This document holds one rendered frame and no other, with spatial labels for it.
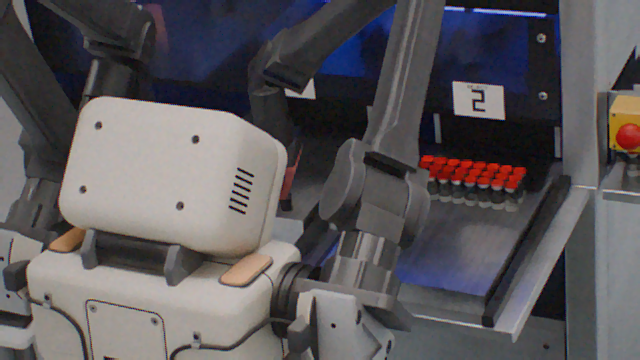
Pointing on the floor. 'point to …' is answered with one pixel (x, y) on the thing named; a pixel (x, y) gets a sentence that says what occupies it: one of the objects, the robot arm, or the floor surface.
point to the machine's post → (585, 173)
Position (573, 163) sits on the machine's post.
